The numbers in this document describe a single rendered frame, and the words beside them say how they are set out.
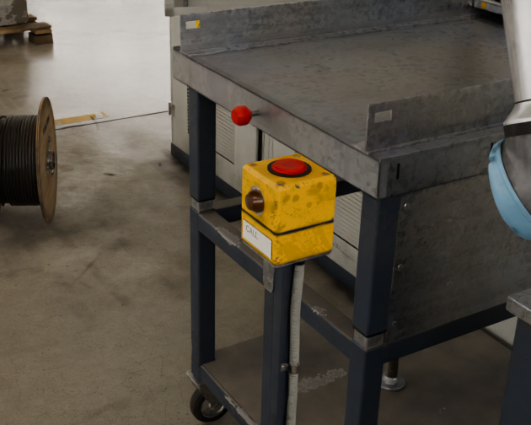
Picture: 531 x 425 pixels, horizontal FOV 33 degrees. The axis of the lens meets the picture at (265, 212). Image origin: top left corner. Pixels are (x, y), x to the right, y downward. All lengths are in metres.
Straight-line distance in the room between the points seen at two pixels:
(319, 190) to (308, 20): 0.83
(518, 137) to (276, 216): 0.27
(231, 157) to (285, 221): 2.01
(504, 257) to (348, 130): 0.35
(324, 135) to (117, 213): 1.78
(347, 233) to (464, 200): 1.16
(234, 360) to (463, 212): 0.76
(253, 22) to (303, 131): 0.44
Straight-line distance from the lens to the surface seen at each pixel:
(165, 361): 2.25
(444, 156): 1.26
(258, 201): 0.99
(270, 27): 1.74
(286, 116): 1.36
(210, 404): 2.02
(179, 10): 1.95
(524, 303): 1.09
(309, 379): 1.90
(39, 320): 2.45
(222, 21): 1.68
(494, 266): 1.47
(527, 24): 0.98
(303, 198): 0.98
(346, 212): 2.47
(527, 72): 0.98
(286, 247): 1.00
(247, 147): 2.87
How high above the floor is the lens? 1.29
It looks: 26 degrees down
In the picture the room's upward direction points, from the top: 2 degrees clockwise
